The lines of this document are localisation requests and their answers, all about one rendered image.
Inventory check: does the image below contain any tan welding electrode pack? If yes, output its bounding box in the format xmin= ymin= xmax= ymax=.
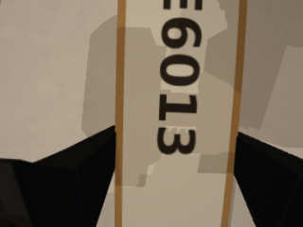
xmin=115 ymin=0 xmax=247 ymax=227

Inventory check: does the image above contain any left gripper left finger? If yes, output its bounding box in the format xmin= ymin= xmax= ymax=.
xmin=0 ymin=126 xmax=116 ymax=227

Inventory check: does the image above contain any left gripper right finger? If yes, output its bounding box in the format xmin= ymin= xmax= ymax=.
xmin=234 ymin=131 xmax=303 ymax=227

